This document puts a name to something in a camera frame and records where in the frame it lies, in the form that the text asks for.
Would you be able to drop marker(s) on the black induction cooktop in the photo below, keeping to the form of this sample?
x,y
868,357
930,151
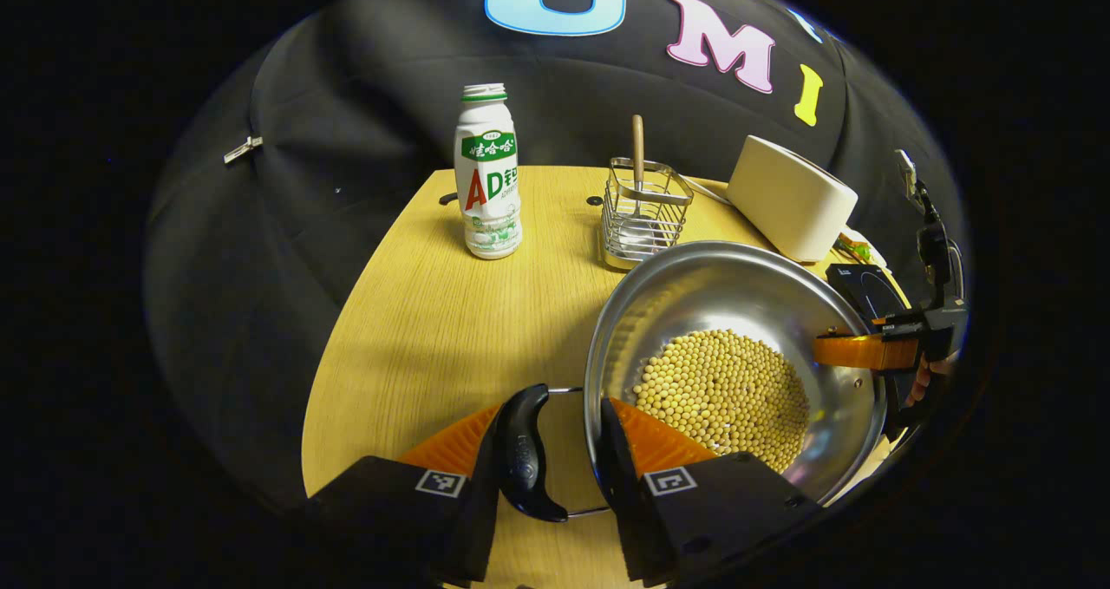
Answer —
x,y
857,284

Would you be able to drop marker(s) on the pile of yellow soybeans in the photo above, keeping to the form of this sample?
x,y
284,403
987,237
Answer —
x,y
720,389

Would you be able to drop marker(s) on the white toaster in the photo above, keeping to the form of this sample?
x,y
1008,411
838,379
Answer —
x,y
789,199

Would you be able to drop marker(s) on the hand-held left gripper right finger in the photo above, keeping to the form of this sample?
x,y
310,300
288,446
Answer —
x,y
620,485

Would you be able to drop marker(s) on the metal backdrop clip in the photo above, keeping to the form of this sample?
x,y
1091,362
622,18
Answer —
x,y
243,149

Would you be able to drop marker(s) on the white drink bottle green label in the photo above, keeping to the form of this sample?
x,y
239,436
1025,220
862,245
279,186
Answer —
x,y
488,181

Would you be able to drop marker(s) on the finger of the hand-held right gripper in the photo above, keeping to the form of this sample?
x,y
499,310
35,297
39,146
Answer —
x,y
854,350

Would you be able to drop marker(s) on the black backdrop cloth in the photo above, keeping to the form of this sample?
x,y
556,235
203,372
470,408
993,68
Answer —
x,y
303,225

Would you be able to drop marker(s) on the sandwich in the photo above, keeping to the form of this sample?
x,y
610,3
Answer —
x,y
854,249

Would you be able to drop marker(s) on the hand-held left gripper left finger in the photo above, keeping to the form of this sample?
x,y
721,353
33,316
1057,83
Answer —
x,y
481,520

